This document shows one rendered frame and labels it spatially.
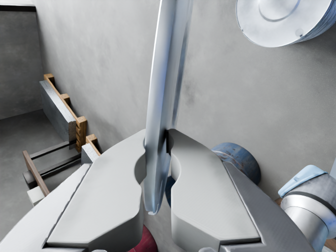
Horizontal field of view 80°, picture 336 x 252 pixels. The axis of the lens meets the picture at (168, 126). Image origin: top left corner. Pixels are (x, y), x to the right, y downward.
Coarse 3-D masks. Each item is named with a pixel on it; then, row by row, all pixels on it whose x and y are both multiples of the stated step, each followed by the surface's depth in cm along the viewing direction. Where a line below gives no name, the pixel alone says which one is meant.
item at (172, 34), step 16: (160, 0) 9; (176, 0) 9; (192, 0) 26; (160, 16) 9; (176, 16) 10; (160, 32) 9; (176, 32) 11; (160, 48) 9; (176, 48) 12; (160, 64) 9; (176, 64) 14; (160, 80) 10; (176, 80) 27; (160, 96) 10; (176, 96) 30; (160, 112) 10; (176, 112) 29; (160, 128) 10; (160, 144) 11; (160, 160) 13; (160, 176) 15; (144, 192) 13
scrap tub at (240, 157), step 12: (228, 144) 134; (228, 156) 121; (240, 156) 123; (252, 156) 128; (240, 168) 117; (252, 168) 123; (168, 180) 123; (252, 180) 120; (168, 192) 128; (168, 204) 128
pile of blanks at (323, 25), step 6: (330, 6) 60; (330, 12) 64; (324, 18) 63; (330, 18) 70; (318, 24) 64; (324, 24) 70; (330, 24) 78; (312, 30) 66; (318, 30) 72; (324, 30) 81; (300, 36) 65; (306, 36) 68; (312, 36) 79; (294, 42) 71
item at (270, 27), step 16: (240, 0) 73; (256, 0) 70; (272, 0) 66; (288, 0) 63; (304, 0) 61; (320, 0) 58; (240, 16) 75; (256, 16) 71; (272, 16) 67; (288, 16) 65; (304, 16) 62; (320, 16) 60; (256, 32) 73; (272, 32) 70; (288, 32) 66; (304, 32) 64
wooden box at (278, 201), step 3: (279, 198) 123; (282, 198) 118; (276, 201) 122; (279, 201) 118; (279, 204) 114; (327, 240) 79; (330, 240) 78; (333, 240) 77; (324, 243) 80; (327, 243) 79; (330, 243) 78; (333, 243) 77; (327, 246) 79; (330, 246) 78; (333, 246) 78; (333, 249) 78
